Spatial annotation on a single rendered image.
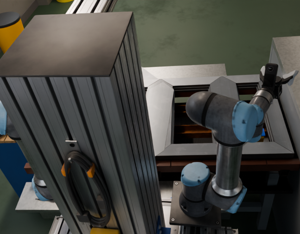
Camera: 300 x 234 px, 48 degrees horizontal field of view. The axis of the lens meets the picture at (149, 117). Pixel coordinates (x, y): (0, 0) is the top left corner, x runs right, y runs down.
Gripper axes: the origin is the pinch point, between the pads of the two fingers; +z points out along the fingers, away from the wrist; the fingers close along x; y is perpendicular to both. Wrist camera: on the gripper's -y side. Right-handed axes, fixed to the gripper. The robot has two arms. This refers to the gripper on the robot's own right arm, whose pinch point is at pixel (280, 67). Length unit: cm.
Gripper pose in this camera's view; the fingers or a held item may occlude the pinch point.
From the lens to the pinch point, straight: 163.0
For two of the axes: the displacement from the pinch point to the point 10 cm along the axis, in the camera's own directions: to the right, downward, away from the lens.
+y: 2.2, 7.6, 6.1
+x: 8.0, 2.1, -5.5
